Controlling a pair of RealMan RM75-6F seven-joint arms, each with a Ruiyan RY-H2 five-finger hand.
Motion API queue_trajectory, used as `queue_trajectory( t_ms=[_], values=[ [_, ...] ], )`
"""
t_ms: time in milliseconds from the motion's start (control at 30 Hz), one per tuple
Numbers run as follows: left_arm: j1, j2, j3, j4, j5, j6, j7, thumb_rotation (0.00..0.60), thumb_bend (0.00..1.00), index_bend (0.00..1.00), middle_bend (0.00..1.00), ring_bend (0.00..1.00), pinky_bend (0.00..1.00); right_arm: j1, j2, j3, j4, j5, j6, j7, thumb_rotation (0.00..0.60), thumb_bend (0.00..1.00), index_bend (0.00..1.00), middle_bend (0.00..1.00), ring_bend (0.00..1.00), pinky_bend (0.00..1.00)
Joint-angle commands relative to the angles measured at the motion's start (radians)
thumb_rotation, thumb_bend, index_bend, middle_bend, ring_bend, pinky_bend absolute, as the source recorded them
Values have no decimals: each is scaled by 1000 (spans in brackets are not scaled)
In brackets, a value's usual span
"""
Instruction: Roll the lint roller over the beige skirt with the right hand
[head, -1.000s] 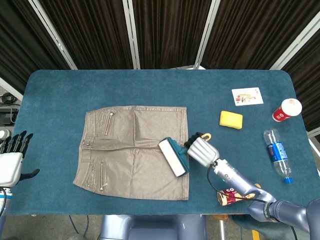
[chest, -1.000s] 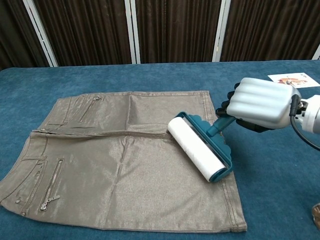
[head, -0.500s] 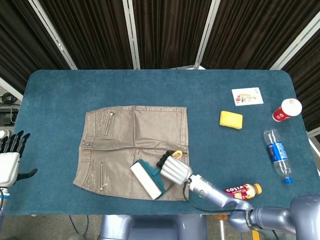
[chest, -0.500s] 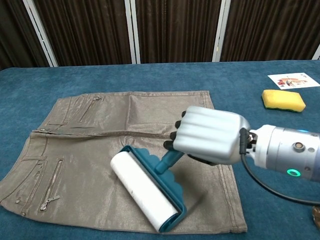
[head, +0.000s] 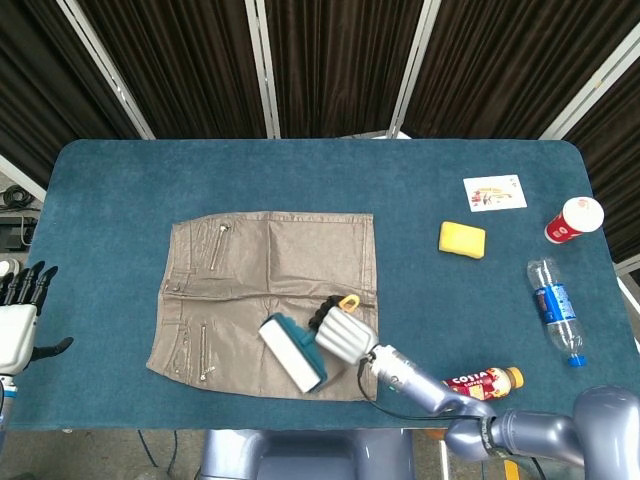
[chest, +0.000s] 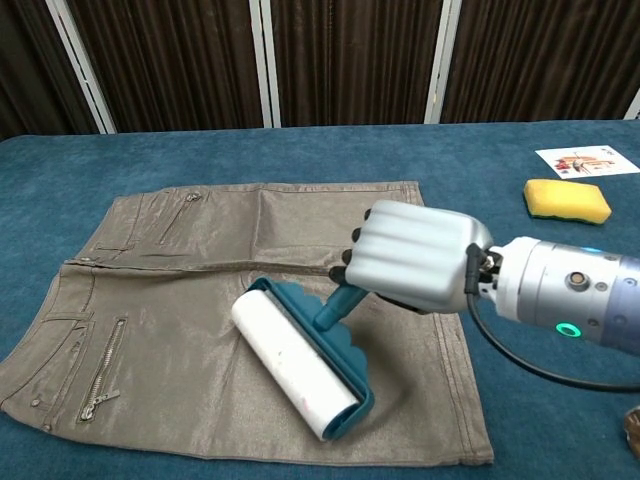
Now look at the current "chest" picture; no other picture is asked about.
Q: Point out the brown pleated folding screen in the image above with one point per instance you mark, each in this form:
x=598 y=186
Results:
x=345 y=60

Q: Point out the brown round object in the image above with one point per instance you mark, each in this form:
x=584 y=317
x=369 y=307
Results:
x=633 y=425

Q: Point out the white printed card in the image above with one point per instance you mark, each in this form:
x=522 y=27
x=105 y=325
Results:
x=585 y=161

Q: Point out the shiny grey-brown skirt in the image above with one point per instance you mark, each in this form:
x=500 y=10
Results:
x=190 y=320

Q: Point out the yellow green sponge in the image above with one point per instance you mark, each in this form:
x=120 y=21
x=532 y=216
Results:
x=565 y=200

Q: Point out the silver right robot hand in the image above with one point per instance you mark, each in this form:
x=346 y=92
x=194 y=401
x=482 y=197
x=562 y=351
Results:
x=415 y=255

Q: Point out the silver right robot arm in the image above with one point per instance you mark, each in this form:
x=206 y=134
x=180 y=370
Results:
x=570 y=295

